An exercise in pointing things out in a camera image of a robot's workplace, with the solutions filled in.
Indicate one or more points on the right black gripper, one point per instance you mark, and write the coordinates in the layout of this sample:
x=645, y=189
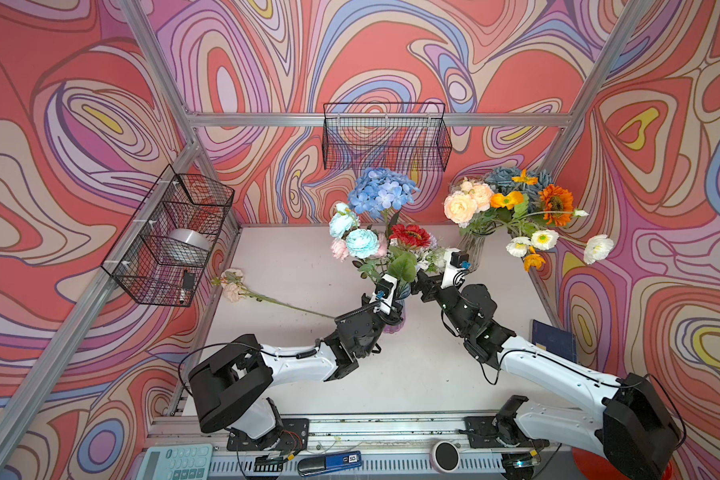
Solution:
x=432, y=285

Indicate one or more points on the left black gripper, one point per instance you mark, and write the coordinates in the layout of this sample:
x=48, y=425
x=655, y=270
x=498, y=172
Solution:
x=392, y=318

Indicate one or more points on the purple glass vase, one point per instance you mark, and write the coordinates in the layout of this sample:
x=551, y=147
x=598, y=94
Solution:
x=397, y=315

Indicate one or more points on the clear ribbed glass vase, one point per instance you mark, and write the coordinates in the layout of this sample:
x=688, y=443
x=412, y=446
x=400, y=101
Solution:
x=473, y=245

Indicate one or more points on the red flower stem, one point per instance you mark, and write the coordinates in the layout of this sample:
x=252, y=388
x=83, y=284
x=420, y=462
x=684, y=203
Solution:
x=409, y=237

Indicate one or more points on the yellow orange poppy stem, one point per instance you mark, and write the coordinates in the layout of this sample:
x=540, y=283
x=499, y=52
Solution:
x=515, y=203

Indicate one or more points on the dusty blue rose bunch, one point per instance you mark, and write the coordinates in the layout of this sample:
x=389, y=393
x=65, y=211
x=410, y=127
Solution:
x=504, y=180

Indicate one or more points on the pale pink rose stem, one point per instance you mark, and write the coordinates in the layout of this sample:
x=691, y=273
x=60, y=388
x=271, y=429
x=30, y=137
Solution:
x=234, y=289

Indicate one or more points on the orange gerbera flower stem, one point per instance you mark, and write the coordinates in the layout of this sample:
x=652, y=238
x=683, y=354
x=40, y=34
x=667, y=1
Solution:
x=557, y=206

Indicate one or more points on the blue hydrangea flower stem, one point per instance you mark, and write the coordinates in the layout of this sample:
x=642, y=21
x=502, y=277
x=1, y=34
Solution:
x=381, y=191

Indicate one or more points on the white flower spray stem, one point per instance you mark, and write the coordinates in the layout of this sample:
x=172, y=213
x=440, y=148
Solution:
x=532, y=234

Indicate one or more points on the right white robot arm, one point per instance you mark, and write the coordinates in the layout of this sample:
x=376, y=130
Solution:
x=623, y=420

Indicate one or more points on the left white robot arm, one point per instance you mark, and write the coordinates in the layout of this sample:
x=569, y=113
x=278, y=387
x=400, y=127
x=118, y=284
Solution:
x=229, y=387

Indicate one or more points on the dark blue book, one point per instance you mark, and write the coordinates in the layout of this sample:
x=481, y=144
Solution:
x=554, y=340

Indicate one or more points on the blue black handheld device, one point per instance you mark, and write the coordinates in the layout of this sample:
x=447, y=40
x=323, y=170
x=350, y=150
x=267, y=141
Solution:
x=329, y=463

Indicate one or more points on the round pink black speaker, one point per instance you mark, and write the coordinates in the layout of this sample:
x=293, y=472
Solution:
x=444, y=457

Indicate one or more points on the silver tape roll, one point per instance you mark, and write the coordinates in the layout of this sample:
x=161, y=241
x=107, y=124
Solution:
x=187, y=247

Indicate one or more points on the red cup with markers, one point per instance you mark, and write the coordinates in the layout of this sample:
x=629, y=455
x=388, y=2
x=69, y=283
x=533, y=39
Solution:
x=594, y=467

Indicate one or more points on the light blue calculator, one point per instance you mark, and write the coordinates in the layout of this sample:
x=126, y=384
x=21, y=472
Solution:
x=182, y=462

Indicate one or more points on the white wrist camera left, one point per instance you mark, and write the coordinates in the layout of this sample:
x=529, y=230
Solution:
x=385, y=295

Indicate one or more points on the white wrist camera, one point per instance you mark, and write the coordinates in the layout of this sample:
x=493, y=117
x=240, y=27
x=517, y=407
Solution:
x=385, y=295
x=457, y=266

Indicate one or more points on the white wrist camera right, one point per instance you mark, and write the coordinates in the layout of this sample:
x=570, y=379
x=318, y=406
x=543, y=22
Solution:
x=457, y=266

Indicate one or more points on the black wire basket back wall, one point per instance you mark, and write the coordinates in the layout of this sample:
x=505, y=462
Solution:
x=405, y=137

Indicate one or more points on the black wire basket wall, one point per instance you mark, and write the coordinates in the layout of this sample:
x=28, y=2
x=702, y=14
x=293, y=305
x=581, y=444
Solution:
x=161, y=257
x=405, y=137

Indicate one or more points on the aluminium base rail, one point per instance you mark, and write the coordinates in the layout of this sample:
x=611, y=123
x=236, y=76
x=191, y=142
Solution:
x=399, y=432

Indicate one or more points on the black wire basket left wall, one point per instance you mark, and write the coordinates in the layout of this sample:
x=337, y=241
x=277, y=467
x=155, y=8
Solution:
x=161, y=257

